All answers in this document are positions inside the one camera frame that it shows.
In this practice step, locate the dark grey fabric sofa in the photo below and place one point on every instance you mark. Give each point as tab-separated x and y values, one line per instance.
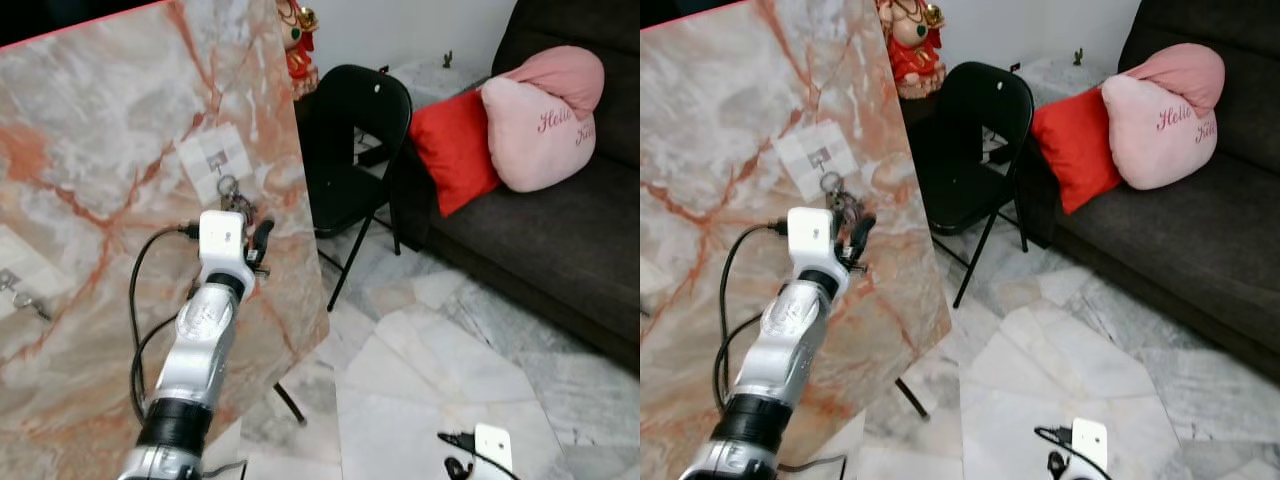
540	230
1180	230

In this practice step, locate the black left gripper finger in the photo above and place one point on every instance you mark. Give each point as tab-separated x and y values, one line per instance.
867	230
266	233
851	245
256	247

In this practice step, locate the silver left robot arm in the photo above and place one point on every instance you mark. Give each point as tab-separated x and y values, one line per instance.
195	345
785	350

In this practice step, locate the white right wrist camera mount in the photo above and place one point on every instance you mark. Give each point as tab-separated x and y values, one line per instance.
492	447
1088	442

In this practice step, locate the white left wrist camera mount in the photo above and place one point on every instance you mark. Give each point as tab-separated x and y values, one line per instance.
222	240
810	240

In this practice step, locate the marble pattern hook board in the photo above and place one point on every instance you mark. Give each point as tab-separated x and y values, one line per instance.
720	120
80	120

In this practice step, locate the light pink Hello Kitty pillow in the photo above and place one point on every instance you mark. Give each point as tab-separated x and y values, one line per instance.
1155	135
535	140

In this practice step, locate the white adhesive hook pad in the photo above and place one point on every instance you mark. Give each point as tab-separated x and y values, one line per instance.
205	150
810	150
8	250

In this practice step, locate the red and gold figurine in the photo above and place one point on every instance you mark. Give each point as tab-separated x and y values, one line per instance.
915	45
298	45

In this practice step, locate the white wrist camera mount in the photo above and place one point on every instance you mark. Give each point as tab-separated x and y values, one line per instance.
1088	442
810	240
492	447
222	240

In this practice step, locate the dusty pink cushion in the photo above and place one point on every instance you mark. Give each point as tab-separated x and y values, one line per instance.
565	72
1185	68

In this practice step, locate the red pillow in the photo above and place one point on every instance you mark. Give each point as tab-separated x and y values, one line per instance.
455	150
1075	150

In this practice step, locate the black folding chair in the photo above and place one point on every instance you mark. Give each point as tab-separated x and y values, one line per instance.
350	110
985	110

